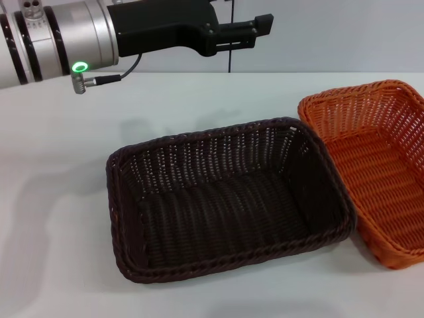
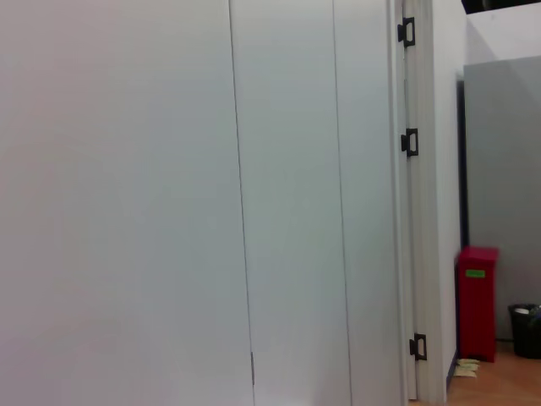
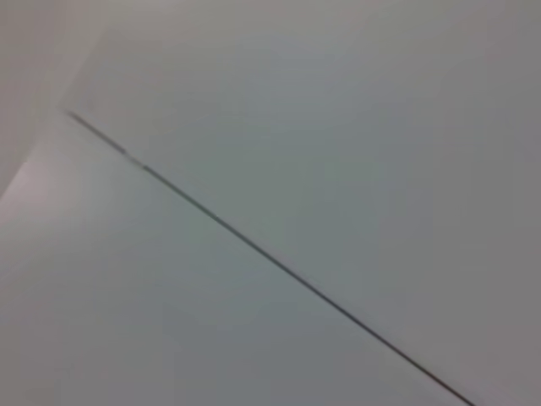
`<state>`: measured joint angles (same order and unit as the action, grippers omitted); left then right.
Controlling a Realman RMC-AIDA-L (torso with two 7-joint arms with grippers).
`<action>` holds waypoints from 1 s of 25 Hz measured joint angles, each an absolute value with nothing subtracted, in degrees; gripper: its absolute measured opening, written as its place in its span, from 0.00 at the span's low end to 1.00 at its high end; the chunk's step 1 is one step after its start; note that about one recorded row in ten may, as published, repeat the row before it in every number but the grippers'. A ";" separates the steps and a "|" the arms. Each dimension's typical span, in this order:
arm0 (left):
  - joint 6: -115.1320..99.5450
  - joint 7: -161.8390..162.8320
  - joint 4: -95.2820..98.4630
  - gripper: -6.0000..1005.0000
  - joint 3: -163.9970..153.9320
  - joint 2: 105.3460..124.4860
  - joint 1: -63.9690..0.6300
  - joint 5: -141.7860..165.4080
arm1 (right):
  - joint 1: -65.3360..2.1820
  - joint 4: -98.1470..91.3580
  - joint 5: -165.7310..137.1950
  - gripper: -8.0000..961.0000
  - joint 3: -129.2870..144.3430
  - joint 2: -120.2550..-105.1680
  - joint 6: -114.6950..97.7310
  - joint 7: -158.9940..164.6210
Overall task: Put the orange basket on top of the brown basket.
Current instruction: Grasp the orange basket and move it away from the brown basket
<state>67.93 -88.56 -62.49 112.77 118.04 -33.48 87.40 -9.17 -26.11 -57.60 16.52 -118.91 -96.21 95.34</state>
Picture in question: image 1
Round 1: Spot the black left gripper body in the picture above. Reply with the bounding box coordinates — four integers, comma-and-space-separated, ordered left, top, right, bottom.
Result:
107, 0, 221, 58

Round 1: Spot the dark brown wicker basket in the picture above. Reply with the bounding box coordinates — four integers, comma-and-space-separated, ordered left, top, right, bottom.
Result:
105, 116, 359, 285

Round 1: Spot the orange wicker basket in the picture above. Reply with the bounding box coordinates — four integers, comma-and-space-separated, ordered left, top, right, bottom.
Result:
297, 79, 424, 271

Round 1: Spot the black arm cable with plug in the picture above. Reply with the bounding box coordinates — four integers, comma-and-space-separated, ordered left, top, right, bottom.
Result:
72, 52, 144, 95

